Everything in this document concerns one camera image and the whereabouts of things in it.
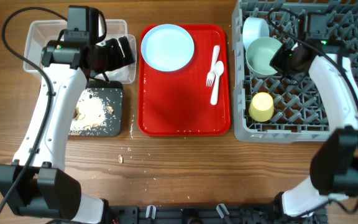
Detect green plastic bowl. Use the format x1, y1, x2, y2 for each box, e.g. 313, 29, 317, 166
246, 37, 282, 78

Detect light blue plastic bowl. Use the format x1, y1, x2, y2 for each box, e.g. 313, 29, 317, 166
242, 17, 270, 50

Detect yellow plastic cup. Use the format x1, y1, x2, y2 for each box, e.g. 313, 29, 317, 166
249, 92, 274, 122

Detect rice and food scraps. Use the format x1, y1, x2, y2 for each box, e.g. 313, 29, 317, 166
69, 88, 124, 137

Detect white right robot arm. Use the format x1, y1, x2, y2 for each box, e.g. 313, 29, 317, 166
270, 40, 358, 218

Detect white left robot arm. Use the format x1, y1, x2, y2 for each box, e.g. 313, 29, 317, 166
0, 35, 136, 223

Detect grey dishwasher rack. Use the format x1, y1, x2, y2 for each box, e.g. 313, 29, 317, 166
232, 1, 358, 143

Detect black food waste tray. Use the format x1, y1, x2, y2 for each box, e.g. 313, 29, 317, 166
39, 80, 124, 138

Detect clear plastic waste bin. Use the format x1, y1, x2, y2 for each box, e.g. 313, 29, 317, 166
24, 19, 137, 84

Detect light blue plastic plate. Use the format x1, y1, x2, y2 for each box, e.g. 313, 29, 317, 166
141, 24, 195, 72

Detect red plastic tray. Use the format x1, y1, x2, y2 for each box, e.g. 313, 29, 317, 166
137, 24, 231, 136

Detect cream plastic spoon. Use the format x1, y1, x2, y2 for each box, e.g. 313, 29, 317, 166
210, 61, 224, 105

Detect pink plastic fork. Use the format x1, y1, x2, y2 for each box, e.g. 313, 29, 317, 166
206, 45, 220, 86

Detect food scrap on table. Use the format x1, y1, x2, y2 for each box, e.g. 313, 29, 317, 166
118, 155, 124, 164

